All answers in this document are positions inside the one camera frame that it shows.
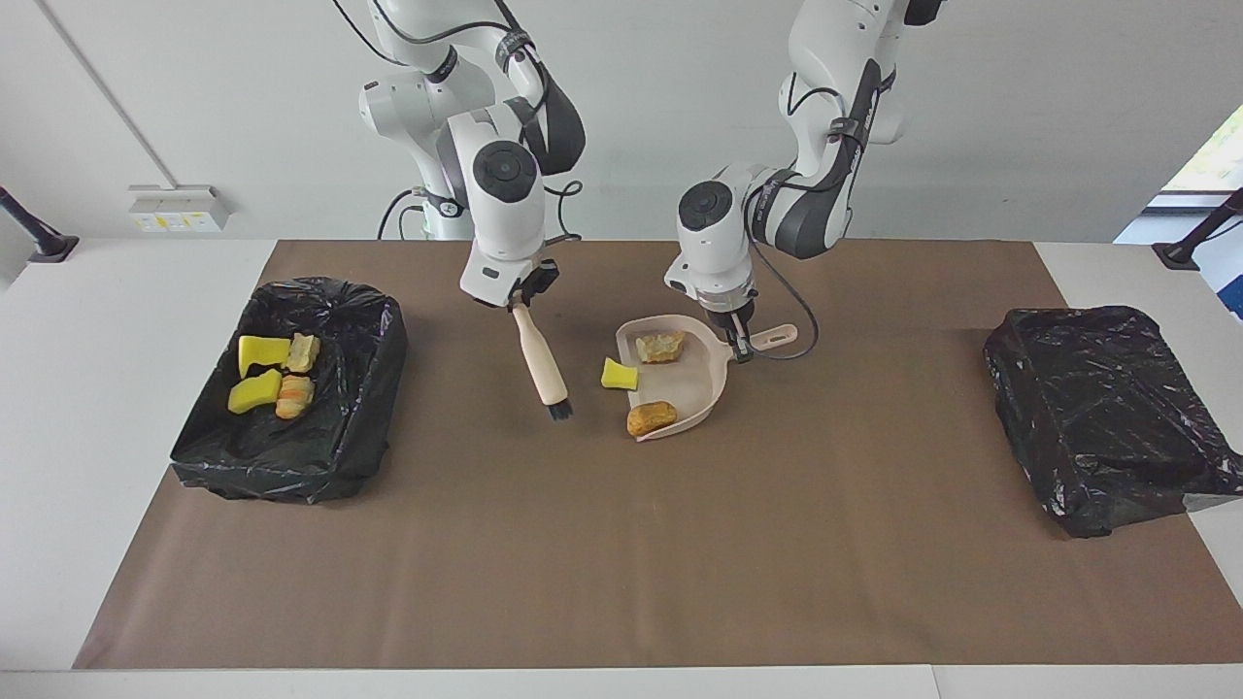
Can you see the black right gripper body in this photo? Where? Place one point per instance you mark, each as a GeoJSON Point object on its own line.
{"type": "Point", "coordinates": [542, 279]}

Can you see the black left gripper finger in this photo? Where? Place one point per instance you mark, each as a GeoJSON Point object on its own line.
{"type": "Point", "coordinates": [749, 340]}
{"type": "Point", "coordinates": [734, 346]}

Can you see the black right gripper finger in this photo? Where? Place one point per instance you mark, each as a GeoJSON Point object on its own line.
{"type": "Point", "coordinates": [520, 301]}

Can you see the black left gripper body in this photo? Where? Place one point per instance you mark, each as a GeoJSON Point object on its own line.
{"type": "Point", "coordinates": [733, 316]}

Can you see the pink plastic dustpan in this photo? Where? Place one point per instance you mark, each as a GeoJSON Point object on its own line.
{"type": "Point", "coordinates": [694, 383]}

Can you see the orange-brown bread roll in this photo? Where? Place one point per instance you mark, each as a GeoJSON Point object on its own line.
{"type": "Point", "coordinates": [652, 418]}

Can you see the yellow green sponge scrap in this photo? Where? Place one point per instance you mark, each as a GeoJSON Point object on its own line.
{"type": "Point", "coordinates": [619, 375]}

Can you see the notched yellow sponge scrap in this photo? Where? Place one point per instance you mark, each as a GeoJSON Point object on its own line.
{"type": "Point", "coordinates": [260, 351]}

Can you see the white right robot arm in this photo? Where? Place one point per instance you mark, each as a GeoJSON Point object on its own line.
{"type": "Point", "coordinates": [505, 223]}

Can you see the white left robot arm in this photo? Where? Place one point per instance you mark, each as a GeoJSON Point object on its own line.
{"type": "Point", "coordinates": [719, 262]}

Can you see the black bag lined bin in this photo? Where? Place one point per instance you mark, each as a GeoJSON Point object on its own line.
{"type": "Point", "coordinates": [340, 427]}
{"type": "Point", "coordinates": [1107, 408]}

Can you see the brown paper table mat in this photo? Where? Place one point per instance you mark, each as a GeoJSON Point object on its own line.
{"type": "Point", "coordinates": [388, 582]}

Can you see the bright window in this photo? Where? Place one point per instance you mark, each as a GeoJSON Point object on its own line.
{"type": "Point", "coordinates": [1219, 160]}

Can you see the white wall socket box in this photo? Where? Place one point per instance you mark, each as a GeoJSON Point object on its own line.
{"type": "Point", "coordinates": [180, 209]}

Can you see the black camera stand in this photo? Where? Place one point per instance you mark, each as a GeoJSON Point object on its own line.
{"type": "Point", "coordinates": [1190, 248]}
{"type": "Point", "coordinates": [44, 243]}

